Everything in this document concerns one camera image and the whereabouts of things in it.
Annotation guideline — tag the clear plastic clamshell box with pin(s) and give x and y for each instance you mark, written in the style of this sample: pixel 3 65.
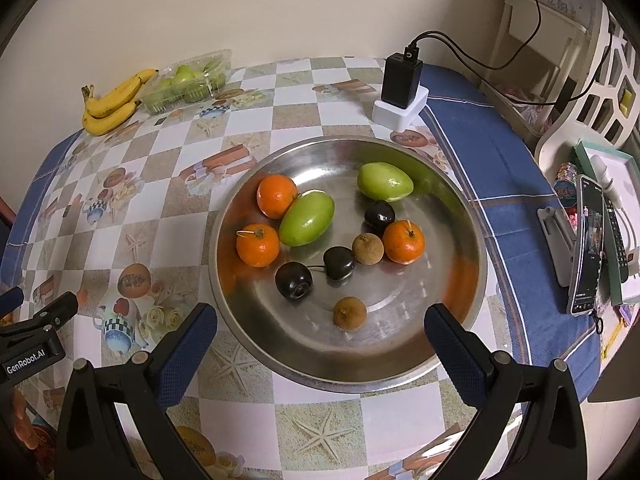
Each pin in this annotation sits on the clear plastic clamshell box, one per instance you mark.
pixel 222 57

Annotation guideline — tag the yellow banana bunch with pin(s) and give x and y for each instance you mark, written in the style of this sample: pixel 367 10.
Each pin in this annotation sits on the yellow banana bunch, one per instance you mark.
pixel 110 120

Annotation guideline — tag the green-edged white box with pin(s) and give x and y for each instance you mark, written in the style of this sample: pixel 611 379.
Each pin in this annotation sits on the green-edged white box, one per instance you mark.
pixel 625 170

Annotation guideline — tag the white rack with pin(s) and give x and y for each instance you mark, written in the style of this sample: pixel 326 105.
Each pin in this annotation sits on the white rack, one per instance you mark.
pixel 510 10

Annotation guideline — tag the smartphone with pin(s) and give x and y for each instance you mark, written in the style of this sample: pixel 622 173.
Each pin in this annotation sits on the smartphone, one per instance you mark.
pixel 587 245

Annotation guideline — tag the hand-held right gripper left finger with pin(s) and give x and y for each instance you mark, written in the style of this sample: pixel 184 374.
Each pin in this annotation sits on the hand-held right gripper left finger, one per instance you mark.
pixel 192 355

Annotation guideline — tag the boxed small green jujubes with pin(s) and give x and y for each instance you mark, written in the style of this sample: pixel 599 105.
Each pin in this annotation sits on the boxed small green jujubes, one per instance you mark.
pixel 182 74

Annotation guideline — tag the white plastic chair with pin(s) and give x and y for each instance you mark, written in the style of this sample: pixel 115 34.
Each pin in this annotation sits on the white plastic chair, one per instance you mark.
pixel 565 130

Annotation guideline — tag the black charger block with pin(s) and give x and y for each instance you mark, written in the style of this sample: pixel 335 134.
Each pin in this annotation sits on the black charger block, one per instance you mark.
pixel 400 77

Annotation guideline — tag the blue striped tablecloth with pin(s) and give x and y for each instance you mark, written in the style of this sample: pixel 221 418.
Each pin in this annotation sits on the blue striped tablecloth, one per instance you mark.
pixel 505 160

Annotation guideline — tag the elongated green jujube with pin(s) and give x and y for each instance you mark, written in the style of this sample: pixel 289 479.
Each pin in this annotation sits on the elongated green jujube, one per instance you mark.
pixel 306 219

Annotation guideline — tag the checkered printed table cover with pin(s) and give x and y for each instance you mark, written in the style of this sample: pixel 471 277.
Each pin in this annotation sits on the checkered printed table cover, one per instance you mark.
pixel 165 160

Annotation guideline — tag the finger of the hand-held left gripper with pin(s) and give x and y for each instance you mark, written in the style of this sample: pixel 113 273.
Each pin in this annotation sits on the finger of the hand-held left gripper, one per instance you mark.
pixel 50 312
pixel 10 300

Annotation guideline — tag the long-stemmed orange mandarin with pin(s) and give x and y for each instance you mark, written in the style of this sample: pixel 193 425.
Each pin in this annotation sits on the long-stemmed orange mandarin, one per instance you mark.
pixel 257 246

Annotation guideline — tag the black remote control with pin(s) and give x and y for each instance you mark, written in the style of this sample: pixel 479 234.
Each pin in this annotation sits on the black remote control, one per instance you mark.
pixel 617 240

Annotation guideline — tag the stainless steel plate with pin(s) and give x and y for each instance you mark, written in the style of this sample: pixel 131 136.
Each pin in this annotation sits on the stainless steel plate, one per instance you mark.
pixel 400 310

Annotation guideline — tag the white charger base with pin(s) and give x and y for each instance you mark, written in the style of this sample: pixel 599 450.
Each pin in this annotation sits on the white charger base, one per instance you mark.
pixel 400 116

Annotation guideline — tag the short-stemmed orange mandarin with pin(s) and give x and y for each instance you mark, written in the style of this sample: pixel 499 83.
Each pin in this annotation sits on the short-stemmed orange mandarin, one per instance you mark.
pixel 403 242

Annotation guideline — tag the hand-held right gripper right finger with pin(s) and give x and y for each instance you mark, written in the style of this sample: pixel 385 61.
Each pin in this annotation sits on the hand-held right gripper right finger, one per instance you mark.
pixel 450 355

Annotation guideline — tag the brown longan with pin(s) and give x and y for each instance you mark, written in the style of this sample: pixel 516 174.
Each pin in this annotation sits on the brown longan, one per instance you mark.
pixel 350 312
pixel 367 248

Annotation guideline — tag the round green jujube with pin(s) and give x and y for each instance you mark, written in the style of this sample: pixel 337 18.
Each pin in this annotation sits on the round green jujube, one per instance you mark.
pixel 385 181

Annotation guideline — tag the stemless orange mandarin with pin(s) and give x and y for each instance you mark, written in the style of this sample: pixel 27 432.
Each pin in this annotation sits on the stemless orange mandarin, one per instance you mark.
pixel 276 196

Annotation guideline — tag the colourful round can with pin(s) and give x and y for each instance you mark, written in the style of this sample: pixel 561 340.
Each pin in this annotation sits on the colourful round can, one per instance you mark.
pixel 567 180

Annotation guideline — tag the pink small packet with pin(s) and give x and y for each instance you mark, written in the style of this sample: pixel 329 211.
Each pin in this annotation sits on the pink small packet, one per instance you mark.
pixel 574 220

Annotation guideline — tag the crumpled plastic bag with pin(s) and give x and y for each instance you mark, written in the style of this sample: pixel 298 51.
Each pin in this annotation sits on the crumpled plastic bag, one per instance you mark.
pixel 522 110

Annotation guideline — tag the red-brown board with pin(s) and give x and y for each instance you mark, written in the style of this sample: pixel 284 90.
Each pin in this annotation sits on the red-brown board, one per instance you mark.
pixel 5 210

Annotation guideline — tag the white bottle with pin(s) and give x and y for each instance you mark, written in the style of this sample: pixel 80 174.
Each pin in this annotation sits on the white bottle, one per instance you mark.
pixel 602 175

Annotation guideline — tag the dark cherry with stem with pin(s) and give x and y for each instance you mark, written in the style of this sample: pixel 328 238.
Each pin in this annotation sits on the dark cherry with stem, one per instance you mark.
pixel 340 262

